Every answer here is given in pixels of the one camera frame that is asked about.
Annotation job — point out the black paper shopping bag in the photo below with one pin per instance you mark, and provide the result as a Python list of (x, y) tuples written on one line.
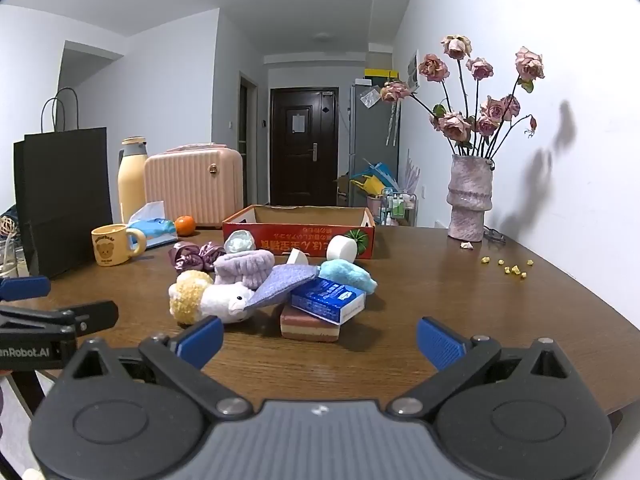
[(65, 200)]

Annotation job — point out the blue and white carton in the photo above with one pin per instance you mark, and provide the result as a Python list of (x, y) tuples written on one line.
[(327, 302)]

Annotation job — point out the lilac fluffy headband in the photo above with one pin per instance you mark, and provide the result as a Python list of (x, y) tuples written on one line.
[(245, 266)]

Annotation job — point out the brown cardboard carton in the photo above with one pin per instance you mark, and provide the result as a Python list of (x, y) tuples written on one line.
[(344, 190)]

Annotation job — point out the pink textured ceramic vase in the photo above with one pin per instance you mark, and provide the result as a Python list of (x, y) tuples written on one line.
[(467, 195)]

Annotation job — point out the white soft cylinder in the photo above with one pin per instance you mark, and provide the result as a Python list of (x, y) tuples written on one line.
[(342, 248)]

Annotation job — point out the pink plastic bin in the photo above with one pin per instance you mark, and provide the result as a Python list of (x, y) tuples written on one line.
[(375, 204)]

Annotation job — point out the white and yellow plush toy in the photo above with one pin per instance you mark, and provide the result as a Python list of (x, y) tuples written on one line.
[(210, 300)]

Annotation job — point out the yellow and black box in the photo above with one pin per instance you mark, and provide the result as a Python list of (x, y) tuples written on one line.
[(380, 74)]

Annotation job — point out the wicker ball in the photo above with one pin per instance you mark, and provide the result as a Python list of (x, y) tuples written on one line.
[(6, 225)]

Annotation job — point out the grey interior door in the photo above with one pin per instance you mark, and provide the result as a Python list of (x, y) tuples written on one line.
[(246, 140)]

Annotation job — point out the white wall panel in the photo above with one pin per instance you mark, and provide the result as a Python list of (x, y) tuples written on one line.
[(412, 72)]

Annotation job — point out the pinkish purple satin scrunchie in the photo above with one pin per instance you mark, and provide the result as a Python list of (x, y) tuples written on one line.
[(190, 257)]

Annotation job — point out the white makeup sponge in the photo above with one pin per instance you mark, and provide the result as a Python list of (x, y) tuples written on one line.
[(297, 257)]

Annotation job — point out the bunch of dried pink roses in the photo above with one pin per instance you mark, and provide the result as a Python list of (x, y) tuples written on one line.
[(452, 125)]

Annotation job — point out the translucent folded umbrella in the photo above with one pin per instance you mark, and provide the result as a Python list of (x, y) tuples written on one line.
[(397, 125), (390, 125)]

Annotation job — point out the pink ribbed suitcase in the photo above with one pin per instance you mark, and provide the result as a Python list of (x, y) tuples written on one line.
[(195, 190)]

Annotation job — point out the yellow thermos bottle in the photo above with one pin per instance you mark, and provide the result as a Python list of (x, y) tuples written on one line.
[(131, 185)]

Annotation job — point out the orange cardboard box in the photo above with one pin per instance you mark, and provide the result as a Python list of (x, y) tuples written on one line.
[(300, 242)]

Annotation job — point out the lilac folded paper decoration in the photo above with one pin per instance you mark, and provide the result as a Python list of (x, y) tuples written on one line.
[(414, 175)]

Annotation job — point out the grey refrigerator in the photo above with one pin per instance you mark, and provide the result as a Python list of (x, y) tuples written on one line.
[(370, 135)]

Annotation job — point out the blue tissue pack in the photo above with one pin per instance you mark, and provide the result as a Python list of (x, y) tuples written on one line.
[(155, 230)]

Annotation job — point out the light blue fluffy towel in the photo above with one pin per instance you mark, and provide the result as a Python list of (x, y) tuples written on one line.
[(350, 275)]

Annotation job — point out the orange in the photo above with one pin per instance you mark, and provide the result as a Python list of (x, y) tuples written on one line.
[(184, 226)]

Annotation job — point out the dark front door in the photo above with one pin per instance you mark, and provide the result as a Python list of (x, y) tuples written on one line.
[(300, 160)]

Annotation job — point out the pink layered sponge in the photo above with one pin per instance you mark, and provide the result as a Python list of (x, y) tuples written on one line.
[(310, 329)]

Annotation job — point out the yellow bear mug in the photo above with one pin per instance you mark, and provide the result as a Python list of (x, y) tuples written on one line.
[(110, 245)]

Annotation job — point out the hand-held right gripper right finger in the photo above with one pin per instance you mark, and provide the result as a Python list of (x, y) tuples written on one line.
[(440, 342)]

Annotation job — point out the clear plastic pouch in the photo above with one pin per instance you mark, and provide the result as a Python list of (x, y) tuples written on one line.
[(370, 96)]

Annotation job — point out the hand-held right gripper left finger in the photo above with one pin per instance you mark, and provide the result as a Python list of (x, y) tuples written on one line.
[(202, 342)]

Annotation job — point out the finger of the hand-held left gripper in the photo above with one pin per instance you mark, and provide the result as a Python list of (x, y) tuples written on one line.
[(27, 287), (90, 316)]

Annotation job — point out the white paper notice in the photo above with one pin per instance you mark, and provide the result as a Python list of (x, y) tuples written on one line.
[(298, 123)]

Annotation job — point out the clear plastic bag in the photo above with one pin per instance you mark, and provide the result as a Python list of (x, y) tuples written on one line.
[(240, 241)]

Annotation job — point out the scattered yellow crumbs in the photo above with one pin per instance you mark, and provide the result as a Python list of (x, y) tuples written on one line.
[(511, 269)]

